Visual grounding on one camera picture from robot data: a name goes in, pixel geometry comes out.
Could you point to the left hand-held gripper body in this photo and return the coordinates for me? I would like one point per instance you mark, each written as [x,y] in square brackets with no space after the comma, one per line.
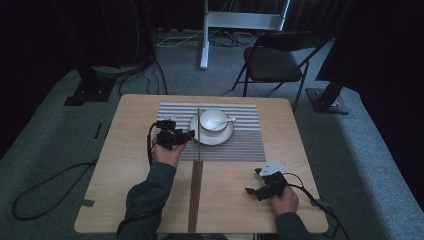
[168,136]

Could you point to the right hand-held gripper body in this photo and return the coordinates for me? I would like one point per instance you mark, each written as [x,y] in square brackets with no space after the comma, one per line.
[275,186]

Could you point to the brown wooden chopstick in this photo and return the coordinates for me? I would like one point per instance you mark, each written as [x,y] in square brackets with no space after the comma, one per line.
[198,150]

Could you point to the white plate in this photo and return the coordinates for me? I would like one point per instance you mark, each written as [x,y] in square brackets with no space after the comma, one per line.
[213,140]

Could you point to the person's left hand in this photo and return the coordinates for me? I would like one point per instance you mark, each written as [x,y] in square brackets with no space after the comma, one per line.
[166,155]

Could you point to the person's right hand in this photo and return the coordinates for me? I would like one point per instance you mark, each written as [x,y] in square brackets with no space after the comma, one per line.
[285,203]

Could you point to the white bowl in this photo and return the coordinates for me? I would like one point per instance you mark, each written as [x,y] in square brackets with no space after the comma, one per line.
[210,120]

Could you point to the grey striped placemat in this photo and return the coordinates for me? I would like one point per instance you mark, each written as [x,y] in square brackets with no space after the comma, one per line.
[240,146]

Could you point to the white ceramic spoon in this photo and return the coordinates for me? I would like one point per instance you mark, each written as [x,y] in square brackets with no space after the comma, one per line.
[228,120]

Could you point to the grey tape piece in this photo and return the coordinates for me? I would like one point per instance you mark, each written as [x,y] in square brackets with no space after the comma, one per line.
[322,202]
[87,202]

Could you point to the black tape strip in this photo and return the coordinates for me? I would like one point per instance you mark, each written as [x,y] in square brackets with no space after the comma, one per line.
[98,131]

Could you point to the black folding chair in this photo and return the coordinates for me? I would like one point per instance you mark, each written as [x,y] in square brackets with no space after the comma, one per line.
[271,63]

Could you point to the white metal stand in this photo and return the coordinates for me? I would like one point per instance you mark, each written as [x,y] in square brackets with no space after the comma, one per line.
[243,20]

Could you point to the black stand with base plate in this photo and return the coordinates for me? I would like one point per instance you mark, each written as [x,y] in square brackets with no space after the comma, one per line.
[328,101]
[90,91]

